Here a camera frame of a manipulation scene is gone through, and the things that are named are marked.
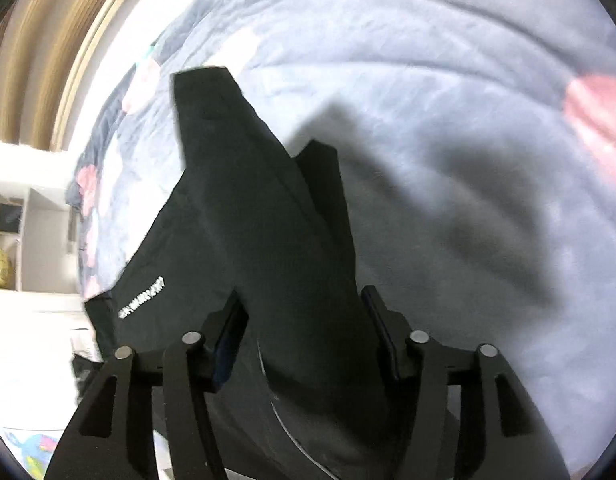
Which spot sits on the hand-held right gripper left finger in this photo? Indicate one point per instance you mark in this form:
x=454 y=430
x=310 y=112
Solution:
x=227 y=355

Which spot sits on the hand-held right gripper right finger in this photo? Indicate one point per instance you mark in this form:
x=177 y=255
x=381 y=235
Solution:
x=386 y=342

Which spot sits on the black jacket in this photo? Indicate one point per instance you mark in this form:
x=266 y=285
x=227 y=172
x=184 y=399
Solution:
x=248 y=220

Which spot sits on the white shelf unit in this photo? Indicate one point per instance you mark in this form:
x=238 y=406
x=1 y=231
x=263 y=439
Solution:
x=37 y=320

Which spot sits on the grey floral blanket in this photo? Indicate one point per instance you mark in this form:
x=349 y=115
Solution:
x=438 y=110

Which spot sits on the dark box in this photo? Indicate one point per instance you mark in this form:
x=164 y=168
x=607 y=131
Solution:
x=9 y=218

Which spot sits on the beige curtain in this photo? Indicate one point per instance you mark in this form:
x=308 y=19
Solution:
x=47 y=60

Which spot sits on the colourful wall poster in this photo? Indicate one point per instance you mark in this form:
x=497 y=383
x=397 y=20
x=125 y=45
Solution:
x=35 y=452

